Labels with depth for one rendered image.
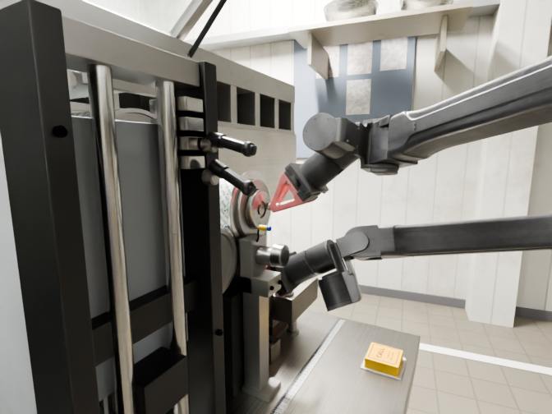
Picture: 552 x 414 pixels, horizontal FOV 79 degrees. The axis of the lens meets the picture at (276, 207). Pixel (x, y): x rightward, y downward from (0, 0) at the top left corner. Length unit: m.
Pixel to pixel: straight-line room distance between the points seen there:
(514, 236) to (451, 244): 0.09
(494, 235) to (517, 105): 0.30
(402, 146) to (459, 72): 2.78
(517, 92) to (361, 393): 0.57
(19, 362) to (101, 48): 0.42
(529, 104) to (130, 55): 0.34
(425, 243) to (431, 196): 2.58
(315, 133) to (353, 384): 0.50
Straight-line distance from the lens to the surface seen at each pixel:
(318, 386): 0.75
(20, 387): 0.59
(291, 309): 0.79
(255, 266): 0.61
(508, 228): 0.66
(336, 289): 0.63
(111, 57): 0.27
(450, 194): 3.22
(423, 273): 3.36
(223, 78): 1.14
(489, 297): 3.22
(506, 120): 0.41
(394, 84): 3.21
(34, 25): 0.24
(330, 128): 0.50
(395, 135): 0.51
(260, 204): 0.63
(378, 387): 0.77
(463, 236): 0.64
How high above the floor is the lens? 1.36
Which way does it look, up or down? 9 degrees down
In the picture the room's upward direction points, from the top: straight up
